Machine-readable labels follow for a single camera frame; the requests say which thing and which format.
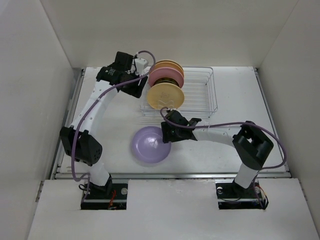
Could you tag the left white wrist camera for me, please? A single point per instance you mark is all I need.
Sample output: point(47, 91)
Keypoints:
point(139, 65)

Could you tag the tan rear plate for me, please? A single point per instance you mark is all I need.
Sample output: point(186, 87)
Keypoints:
point(169, 61)

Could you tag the purple plastic plate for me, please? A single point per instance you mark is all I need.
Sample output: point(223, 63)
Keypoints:
point(148, 147)

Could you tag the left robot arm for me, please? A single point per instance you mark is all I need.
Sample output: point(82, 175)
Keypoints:
point(127, 74)

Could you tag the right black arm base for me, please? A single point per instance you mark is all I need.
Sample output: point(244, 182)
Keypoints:
point(231, 196)

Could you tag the pink plastic plate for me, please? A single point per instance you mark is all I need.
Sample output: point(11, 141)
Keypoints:
point(166, 72)

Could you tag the white wire dish rack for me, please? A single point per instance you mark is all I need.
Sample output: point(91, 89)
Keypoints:
point(200, 99)

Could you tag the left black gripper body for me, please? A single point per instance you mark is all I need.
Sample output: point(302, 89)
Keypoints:
point(134, 88)

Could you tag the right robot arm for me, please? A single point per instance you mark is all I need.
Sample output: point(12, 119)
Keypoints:
point(251, 144)

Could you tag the yellow patterned plate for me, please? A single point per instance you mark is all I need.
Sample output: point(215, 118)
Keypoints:
point(166, 80)

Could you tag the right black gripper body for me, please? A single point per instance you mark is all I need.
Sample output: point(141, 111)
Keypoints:
point(173, 133)

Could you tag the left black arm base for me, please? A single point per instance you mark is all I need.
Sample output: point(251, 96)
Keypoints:
point(111, 197)

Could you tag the orange plastic plate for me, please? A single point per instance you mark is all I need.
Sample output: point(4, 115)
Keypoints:
point(168, 64)

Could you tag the beige plastic plate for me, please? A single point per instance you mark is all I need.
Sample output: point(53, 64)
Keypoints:
point(165, 95)

